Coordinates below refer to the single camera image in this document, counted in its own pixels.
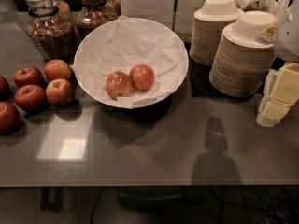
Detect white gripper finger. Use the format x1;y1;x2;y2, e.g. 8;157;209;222
256;69;278;128

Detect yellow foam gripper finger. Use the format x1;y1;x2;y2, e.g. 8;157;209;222
263;63;299;123

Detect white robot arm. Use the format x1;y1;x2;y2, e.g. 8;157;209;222
256;0;299;127

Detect large white bowl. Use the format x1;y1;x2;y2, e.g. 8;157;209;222
73;17;190;110

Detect white paper bowl liner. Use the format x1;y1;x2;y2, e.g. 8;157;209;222
74;15;187;109

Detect yellow-red apple front right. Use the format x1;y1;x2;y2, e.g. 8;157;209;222
46;78;75;106

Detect red apple back right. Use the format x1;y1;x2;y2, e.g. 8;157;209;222
44;59;74;80

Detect red apple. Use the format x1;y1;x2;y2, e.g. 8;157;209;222
13;67;44;88
14;84;47;112
0;102;20;133
44;59;74;80

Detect red apple front middle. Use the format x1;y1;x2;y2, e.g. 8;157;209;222
14;84;47;112

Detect red apple back left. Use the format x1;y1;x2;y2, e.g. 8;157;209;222
13;67;44;88

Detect red apple front left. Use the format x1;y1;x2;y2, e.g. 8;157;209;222
0;102;20;133

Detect red apple left edge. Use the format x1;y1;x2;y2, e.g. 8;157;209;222
0;76;10;99

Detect front stack of paper bowls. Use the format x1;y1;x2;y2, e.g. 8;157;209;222
209;11;276;97

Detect stack of paper bowls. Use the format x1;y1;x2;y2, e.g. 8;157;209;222
209;11;276;97
190;0;242;66

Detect back stack of paper bowls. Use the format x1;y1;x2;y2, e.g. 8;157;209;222
190;0;242;66

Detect white sign card right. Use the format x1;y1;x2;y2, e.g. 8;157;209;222
173;0;236;35

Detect white sign card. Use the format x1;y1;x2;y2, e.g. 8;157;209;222
121;0;175;28
173;0;236;35

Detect white sign card left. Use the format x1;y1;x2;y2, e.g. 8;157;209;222
121;0;175;28

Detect glass granola jar right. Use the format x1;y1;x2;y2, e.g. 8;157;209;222
75;0;122;39

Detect glass granola jar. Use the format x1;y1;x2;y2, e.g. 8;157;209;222
75;0;122;39
25;0;76;61

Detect glass granola jar left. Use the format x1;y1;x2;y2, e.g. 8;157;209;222
25;0;76;61

